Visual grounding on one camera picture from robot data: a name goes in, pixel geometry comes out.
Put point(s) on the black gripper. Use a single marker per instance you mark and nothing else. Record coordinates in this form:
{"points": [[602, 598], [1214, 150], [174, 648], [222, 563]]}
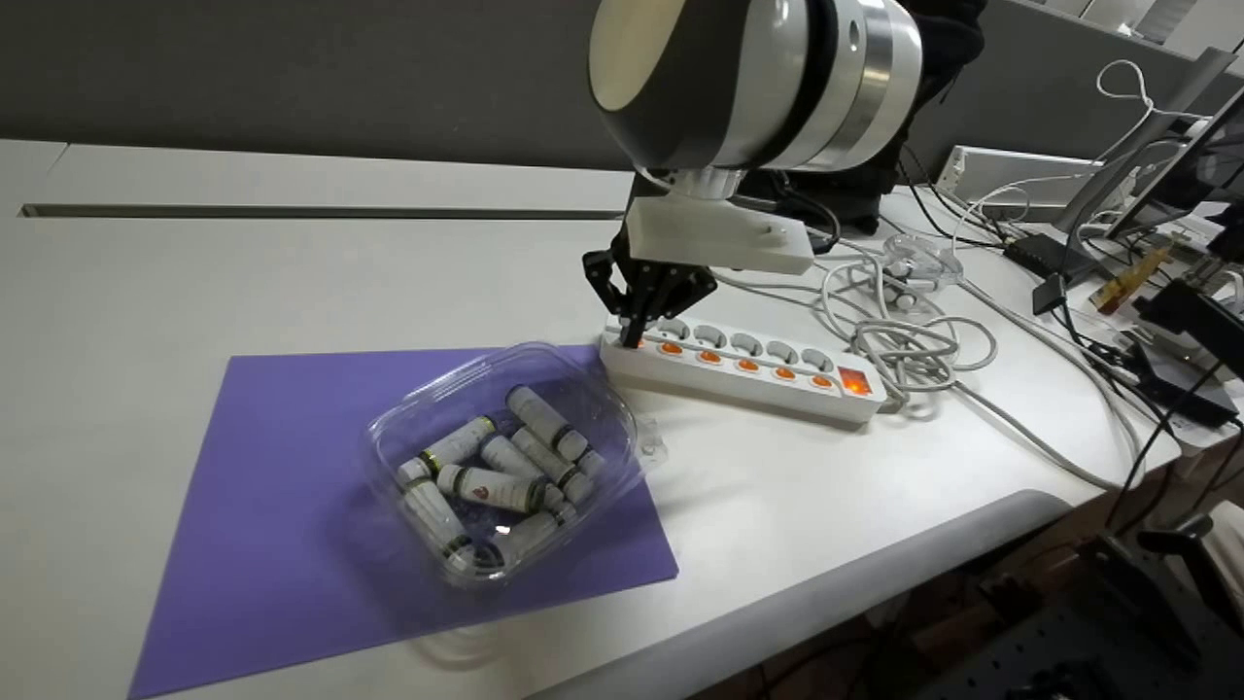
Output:
{"points": [[666, 277]]}

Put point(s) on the white multi-socket power strip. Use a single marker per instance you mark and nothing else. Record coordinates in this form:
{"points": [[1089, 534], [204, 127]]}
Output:
{"points": [[739, 378]]}

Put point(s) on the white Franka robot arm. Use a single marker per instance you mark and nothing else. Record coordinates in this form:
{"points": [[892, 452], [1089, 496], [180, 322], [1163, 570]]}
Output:
{"points": [[763, 79]]}

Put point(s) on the clear plastic clamshell container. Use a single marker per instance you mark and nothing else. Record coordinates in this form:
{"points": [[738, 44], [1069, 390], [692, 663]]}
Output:
{"points": [[608, 433]]}

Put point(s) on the white cylindrical tube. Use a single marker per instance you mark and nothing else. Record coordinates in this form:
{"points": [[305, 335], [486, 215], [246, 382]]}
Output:
{"points": [[570, 466], [510, 456], [546, 417], [528, 534], [454, 447], [433, 526], [493, 488]]}

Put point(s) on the white flat box device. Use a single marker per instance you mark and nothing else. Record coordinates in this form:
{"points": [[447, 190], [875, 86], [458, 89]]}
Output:
{"points": [[1014, 175]]}

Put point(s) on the black power adapter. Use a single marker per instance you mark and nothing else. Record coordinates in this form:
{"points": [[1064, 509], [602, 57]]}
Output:
{"points": [[1037, 254]]}

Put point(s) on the purple paper mat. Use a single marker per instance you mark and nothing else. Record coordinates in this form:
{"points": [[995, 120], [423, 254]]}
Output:
{"points": [[285, 519]]}

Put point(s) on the small gray partition panel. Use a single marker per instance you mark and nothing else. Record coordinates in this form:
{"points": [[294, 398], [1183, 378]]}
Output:
{"points": [[1024, 89]]}

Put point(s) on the gray metal stand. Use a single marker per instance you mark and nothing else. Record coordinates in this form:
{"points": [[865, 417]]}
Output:
{"points": [[1100, 197]]}

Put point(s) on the yellow tool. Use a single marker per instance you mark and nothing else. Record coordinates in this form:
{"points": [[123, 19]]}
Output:
{"points": [[1132, 274]]}

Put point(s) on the black flat device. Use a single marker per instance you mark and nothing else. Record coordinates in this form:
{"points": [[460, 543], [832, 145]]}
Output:
{"points": [[1172, 382]]}

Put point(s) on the black box device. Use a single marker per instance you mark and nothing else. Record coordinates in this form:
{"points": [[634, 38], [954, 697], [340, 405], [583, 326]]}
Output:
{"points": [[1199, 322]]}

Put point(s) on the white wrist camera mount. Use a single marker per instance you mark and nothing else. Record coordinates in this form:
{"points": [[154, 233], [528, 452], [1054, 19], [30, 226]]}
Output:
{"points": [[713, 233]]}

